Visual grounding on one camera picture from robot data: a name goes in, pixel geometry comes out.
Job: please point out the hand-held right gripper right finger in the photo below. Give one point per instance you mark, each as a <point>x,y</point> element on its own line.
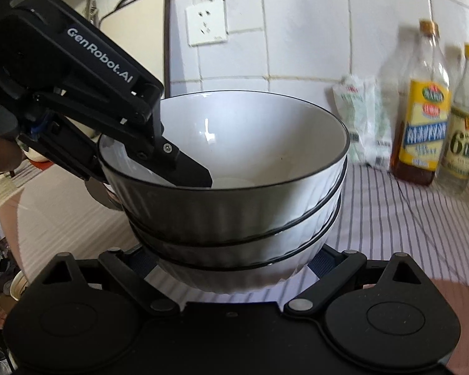
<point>322,265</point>

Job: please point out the white wall socket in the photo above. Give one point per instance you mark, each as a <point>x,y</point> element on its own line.
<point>206,21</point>

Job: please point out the white cutting board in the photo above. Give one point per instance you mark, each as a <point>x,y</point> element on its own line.
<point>140,35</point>

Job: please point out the white ribbed bowl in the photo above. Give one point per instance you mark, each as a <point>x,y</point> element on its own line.
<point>238,279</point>
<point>297,242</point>
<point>258,140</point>

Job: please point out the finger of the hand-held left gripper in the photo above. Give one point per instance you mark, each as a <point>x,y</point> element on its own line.
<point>179,168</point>
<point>74,152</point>

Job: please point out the small cream bowl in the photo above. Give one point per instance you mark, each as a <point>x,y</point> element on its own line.
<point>18,285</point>

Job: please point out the yellow label oil bottle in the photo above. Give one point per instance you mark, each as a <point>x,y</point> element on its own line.
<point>424,125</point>

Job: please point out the white plastic bag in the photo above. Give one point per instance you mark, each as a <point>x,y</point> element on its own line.
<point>361,125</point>

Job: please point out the clear bottle pale label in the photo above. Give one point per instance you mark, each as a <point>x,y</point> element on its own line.
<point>463,140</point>

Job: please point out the striped cloth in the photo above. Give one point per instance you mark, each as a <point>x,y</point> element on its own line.
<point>394,222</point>

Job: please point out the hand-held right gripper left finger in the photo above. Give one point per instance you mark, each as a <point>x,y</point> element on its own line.
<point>140,259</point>

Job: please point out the person's left hand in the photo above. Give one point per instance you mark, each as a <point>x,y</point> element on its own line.
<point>2,156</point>

